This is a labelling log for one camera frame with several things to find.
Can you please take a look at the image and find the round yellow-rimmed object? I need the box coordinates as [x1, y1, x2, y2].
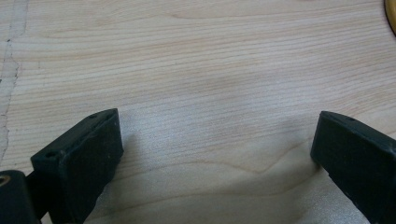
[384, 0, 396, 35]

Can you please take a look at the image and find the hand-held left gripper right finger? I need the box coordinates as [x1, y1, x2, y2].
[310, 110, 396, 224]

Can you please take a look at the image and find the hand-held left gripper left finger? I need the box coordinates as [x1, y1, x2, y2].
[30, 107, 124, 224]

